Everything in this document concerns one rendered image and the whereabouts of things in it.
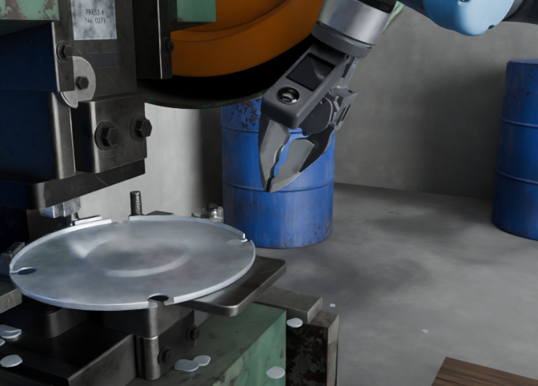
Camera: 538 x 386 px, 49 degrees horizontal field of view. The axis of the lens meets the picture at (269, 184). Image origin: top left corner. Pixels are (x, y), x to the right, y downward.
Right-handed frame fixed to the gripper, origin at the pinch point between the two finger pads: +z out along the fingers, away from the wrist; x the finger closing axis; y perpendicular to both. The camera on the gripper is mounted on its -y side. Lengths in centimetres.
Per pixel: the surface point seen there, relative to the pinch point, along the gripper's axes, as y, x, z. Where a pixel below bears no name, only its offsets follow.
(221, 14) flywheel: 27.2, 27.6, -10.1
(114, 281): -17.0, 6.7, 12.1
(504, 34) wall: 320, -4, -17
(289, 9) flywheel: 23.2, 15.2, -16.7
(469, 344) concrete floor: 130, -53, 71
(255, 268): -7.1, -4.8, 7.0
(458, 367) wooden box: 54, -40, 38
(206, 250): -4.6, 2.4, 10.2
